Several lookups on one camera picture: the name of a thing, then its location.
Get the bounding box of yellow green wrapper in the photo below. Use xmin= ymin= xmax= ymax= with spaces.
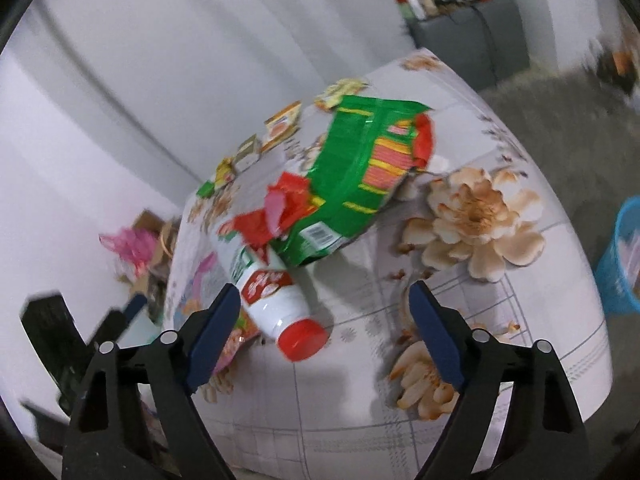
xmin=314 ymin=77 xmax=371 ymax=111

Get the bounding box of pink snack bag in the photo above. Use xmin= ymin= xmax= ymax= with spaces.
xmin=167 ymin=252 xmax=261 ymax=376

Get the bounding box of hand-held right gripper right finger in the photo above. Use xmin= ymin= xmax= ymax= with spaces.
xmin=408 ymin=280 xmax=587 ymax=480

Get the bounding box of white bottle with red cap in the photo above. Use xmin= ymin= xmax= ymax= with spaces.
xmin=212 ymin=220 xmax=331 ymax=362

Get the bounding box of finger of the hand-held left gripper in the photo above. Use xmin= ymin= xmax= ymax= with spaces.
xmin=90 ymin=294 xmax=148 ymax=348

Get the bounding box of floral tablecloth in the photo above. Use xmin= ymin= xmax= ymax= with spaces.
xmin=165 ymin=47 xmax=615 ymax=476

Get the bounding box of cardboard box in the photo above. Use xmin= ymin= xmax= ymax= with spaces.
xmin=127 ymin=210 xmax=181 ymax=321

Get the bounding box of green snack bag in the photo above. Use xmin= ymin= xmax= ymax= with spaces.
xmin=270 ymin=94 xmax=435 ymax=268

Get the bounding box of small orange wrapper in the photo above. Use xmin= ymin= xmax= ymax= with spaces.
xmin=261 ymin=101 xmax=303 ymax=153

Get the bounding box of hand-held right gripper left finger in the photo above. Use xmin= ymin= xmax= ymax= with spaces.
xmin=61 ymin=283 xmax=242 ymax=480

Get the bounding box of red wrapper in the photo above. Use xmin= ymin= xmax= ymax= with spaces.
xmin=220 ymin=171 xmax=323 ymax=251

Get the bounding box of grey curtain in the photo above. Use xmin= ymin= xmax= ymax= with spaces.
xmin=30 ymin=0 xmax=506 ymax=211

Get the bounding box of blue plastic wastebasket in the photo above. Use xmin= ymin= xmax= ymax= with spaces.
xmin=594 ymin=196 xmax=640 ymax=317

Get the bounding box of small white brown wrapper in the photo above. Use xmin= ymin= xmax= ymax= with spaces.
xmin=235 ymin=135 xmax=263 ymax=173

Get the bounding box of grey cabinet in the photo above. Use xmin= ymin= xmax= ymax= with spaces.
xmin=407 ymin=0 xmax=531 ymax=93

